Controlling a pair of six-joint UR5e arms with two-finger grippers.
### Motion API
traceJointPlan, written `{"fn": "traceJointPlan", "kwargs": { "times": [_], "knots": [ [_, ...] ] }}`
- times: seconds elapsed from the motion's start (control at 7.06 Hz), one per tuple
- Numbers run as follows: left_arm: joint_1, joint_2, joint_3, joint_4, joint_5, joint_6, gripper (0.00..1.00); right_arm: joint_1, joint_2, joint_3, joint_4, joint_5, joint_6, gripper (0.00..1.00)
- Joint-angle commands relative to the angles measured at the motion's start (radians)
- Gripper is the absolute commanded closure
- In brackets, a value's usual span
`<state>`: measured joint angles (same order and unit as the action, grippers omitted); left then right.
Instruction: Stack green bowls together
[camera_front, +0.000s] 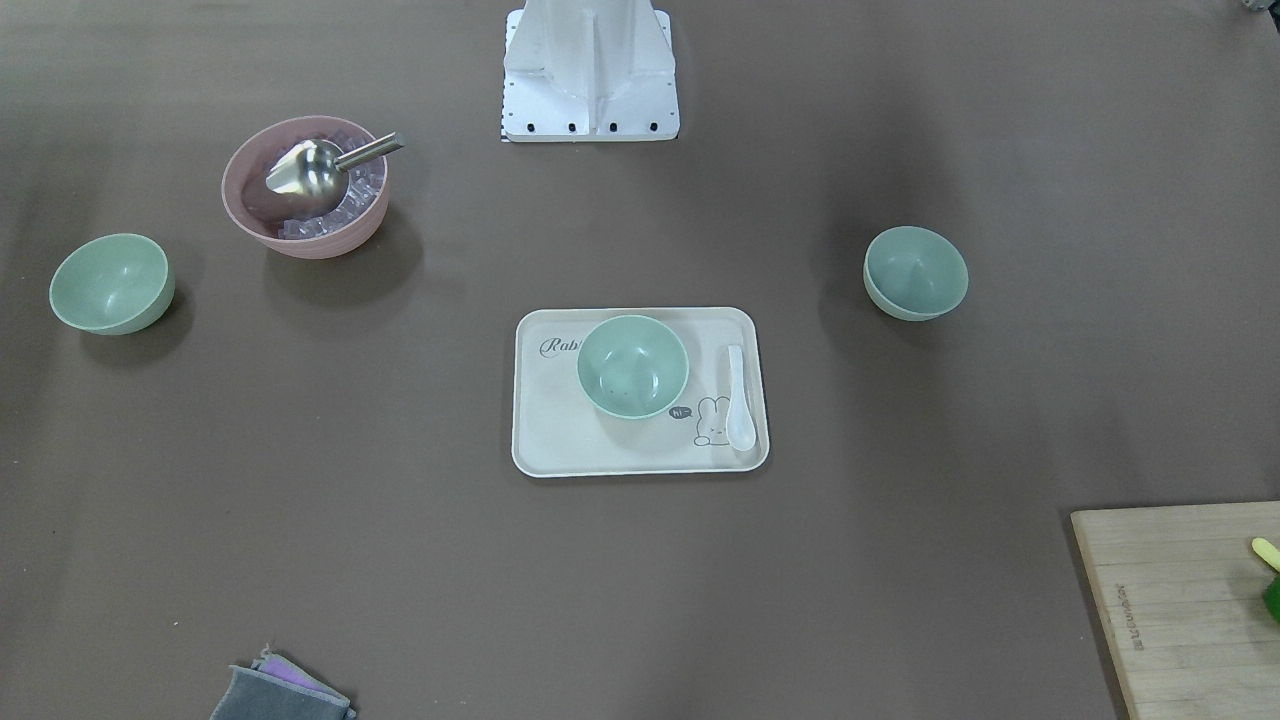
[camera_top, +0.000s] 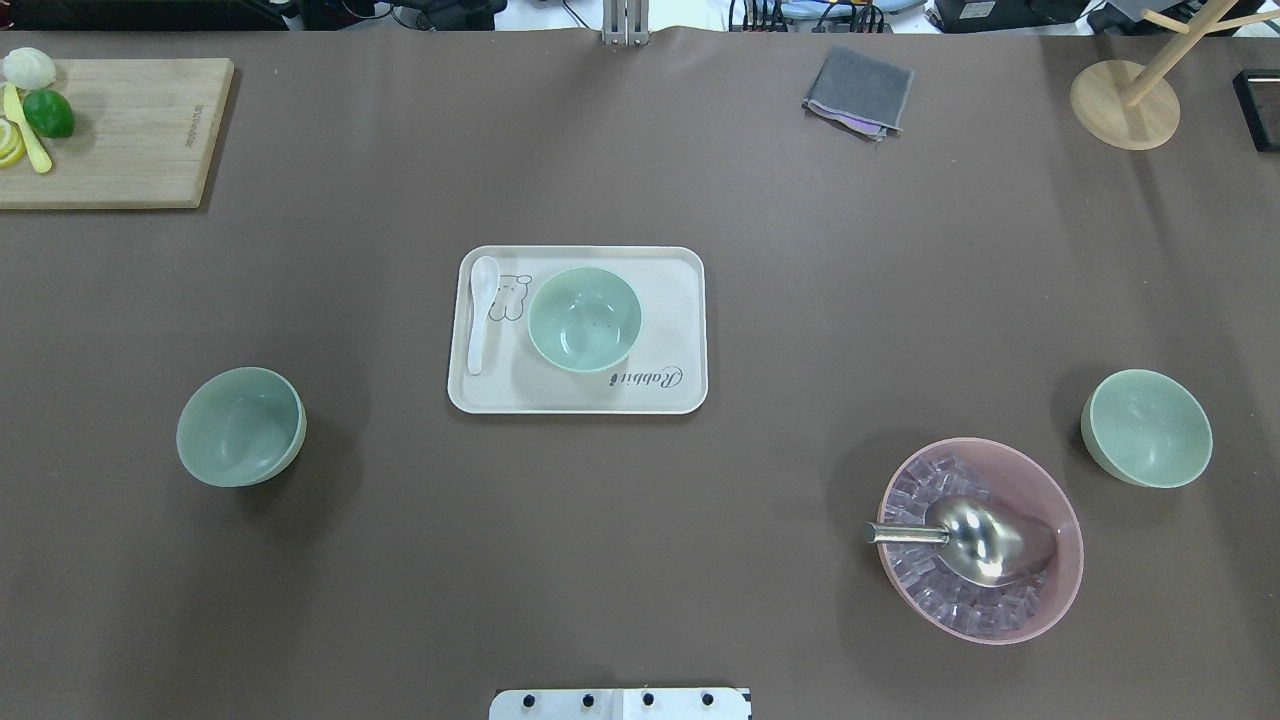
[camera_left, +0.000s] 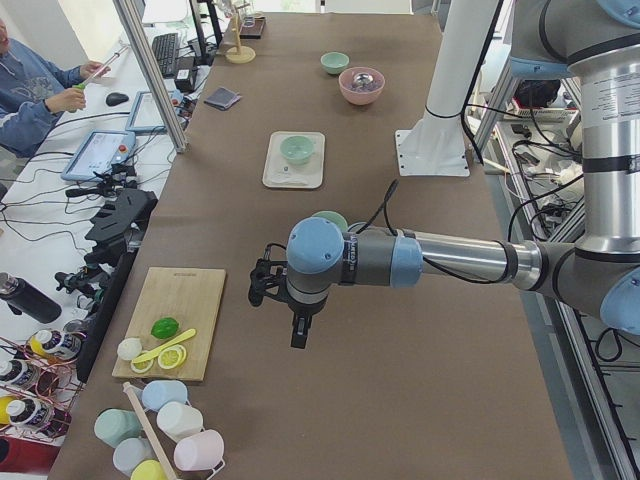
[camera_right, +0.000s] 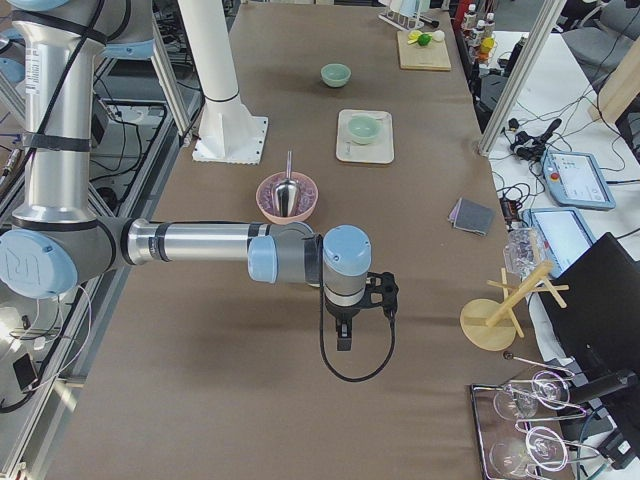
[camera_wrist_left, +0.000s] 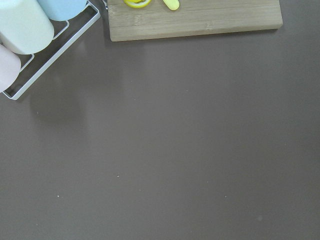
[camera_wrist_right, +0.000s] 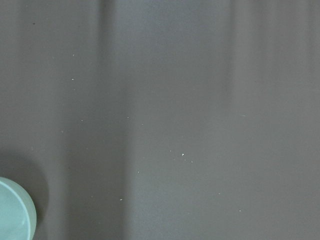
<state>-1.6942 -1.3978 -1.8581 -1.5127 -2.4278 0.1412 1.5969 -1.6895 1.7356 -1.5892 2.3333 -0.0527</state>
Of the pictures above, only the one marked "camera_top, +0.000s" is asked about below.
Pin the green bowl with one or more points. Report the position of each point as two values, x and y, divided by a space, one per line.
1147 430
241 427
585 319

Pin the cream rabbit serving tray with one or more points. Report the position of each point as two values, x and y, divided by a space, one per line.
666 373

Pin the green bowl on tray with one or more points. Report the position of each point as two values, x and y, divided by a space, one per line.
585 319

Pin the white ceramic soup spoon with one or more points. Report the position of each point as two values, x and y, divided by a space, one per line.
483 285

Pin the folded grey cloth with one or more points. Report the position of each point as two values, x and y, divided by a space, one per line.
864 94

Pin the metal ice scoop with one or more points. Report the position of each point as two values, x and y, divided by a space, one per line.
981 542

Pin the pink bowl with ice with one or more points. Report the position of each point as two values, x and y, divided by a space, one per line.
999 474

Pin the wooden cutting board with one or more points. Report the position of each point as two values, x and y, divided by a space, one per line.
146 131

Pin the wooden cup tree stand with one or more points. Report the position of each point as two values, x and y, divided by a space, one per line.
1131 106

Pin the yellow plastic knife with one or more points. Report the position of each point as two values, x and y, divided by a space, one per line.
36 153

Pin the green lime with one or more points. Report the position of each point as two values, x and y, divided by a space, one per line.
49 113

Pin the lemon slice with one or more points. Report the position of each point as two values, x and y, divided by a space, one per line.
12 145

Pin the black tray with glasses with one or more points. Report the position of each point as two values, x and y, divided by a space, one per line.
1258 95

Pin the white garlic bulb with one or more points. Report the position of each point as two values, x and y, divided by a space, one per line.
29 68

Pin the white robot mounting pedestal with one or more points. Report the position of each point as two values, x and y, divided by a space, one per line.
623 703

